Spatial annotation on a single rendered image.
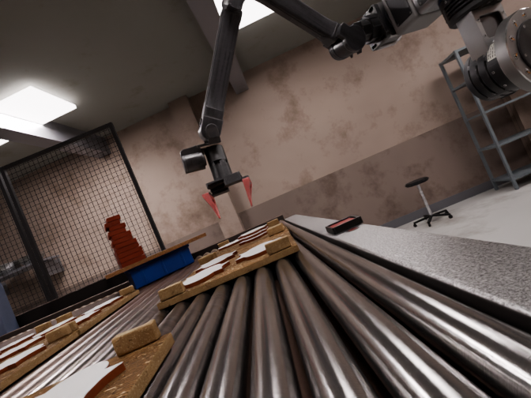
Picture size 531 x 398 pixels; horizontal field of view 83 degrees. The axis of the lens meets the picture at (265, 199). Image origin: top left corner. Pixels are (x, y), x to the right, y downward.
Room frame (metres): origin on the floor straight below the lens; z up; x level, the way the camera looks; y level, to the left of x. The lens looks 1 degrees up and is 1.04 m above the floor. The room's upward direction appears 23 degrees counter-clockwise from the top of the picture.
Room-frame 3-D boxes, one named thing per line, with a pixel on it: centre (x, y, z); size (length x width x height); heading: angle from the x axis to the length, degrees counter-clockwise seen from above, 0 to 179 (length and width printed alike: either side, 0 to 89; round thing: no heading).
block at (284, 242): (0.70, 0.02, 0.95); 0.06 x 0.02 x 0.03; 90
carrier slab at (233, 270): (0.89, 0.15, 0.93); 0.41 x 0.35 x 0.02; 0
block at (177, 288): (0.70, 0.28, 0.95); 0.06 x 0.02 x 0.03; 90
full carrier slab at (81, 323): (1.03, 0.79, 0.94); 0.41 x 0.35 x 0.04; 2
